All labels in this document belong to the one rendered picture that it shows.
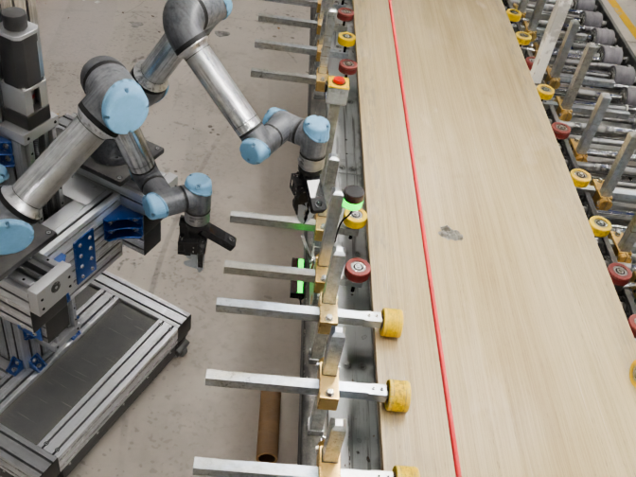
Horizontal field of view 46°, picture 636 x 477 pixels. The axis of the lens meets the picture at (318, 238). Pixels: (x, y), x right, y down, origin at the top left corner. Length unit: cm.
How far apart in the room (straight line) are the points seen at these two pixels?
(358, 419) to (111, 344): 109
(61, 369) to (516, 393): 162
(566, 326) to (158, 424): 154
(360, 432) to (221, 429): 84
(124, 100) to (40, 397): 137
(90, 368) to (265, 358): 74
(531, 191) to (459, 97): 63
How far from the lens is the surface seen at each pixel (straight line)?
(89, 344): 300
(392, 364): 213
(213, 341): 327
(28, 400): 288
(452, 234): 255
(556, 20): 352
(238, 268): 235
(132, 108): 184
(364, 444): 230
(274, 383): 195
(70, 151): 189
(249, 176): 409
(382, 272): 237
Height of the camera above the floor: 252
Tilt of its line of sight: 42 degrees down
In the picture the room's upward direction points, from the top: 11 degrees clockwise
